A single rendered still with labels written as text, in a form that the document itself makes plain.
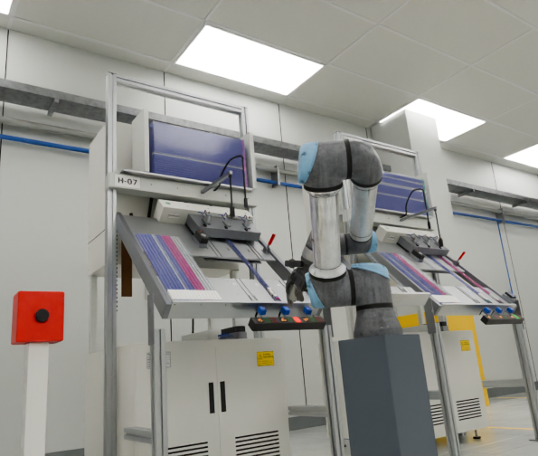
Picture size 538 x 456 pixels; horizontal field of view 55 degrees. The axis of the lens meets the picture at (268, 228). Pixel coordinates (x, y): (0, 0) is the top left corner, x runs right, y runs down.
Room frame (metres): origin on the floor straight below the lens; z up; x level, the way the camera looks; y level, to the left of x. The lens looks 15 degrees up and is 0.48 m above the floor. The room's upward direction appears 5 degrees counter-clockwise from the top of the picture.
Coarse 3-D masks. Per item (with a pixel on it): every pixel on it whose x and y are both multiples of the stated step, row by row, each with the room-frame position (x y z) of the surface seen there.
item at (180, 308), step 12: (180, 300) 1.77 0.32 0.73; (192, 300) 1.79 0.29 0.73; (204, 300) 1.82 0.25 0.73; (216, 300) 1.85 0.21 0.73; (228, 300) 1.88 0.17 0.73; (240, 300) 1.91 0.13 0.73; (252, 300) 1.94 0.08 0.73; (180, 312) 1.79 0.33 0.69; (192, 312) 1.82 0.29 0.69; (204, 312) 1.85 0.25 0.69; (216, 312) 1.88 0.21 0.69; (228, 312) 1.91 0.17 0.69; (240, 312) 1.94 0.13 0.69; (252, 312) 1.97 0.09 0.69; (276, 312) 2.03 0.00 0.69; (300, 312) 2.10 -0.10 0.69; (312, 312) 2.14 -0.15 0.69
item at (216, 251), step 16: (128, 224) 2.13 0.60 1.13; (144, 224) 2.18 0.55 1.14; (160, 224) 2.24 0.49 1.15; (176, 224) 2.30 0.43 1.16; (192, 240) 2.23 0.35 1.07; (224, 240) 2.35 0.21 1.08; (240, 240) 2.41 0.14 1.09; (208, 256) 2.16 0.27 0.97; (224, 256) 2.21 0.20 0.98; (256, 256) 2.33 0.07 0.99
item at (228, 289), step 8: (160, 280) 1.86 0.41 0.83; (216, 280) 2.01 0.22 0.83; (224, 280) 2.04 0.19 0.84; (232, 280) 2.06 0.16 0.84; (240, 280) 2.08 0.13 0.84; (248, 280) 2.11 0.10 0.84; (256, 280) 2.13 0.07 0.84; (264, 280) 2.16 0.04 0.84; (272, 280) 2.18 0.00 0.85; (280, 280) 2.21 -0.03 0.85; (216, 288) 1.97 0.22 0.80; (224, 288) 1.99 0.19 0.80; (232, 288) 2.01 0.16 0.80; (240, 288) 2.03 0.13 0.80; (248, 288) 2.06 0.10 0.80; (256, 288) 2.08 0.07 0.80; (264, 288) 2.10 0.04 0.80; (272, 288) 2.13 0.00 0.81; (280, 288) 2.16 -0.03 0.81; (168, 296) 1.80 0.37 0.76; (224, 296) 1.94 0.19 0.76; (232, 296) 1.96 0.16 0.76; (240, 296) 1.98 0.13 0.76; (248, 296) 2.00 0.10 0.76; (256, 296) 2.03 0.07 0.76; (264, 296) 2.05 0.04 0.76; (272, 296) 2.06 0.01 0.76; (280, 296) 2.10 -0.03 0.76; (304, 296) 2.17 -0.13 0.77
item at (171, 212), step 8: (160, 200) 2.26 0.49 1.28; (160, 208) 2.24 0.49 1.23; (168, 208) 2.23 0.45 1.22; (176, 208) 2.25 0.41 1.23; (184, 208) 2.28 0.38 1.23; (192, 208) 2.31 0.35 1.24; (200, 208) 2.34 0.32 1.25; (208, 208) 2.38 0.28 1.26; (216, 208) 2.42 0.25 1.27; (224, 208) 2.45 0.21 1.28; (160, 216) 2.24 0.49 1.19; (168, 216) 2.26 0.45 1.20; (176, 216) 2.28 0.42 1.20; (184, 216) 2.30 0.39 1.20; (216, 216) 2.39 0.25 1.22; (224, 216) 2.41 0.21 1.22; (248, 216) 2.48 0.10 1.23
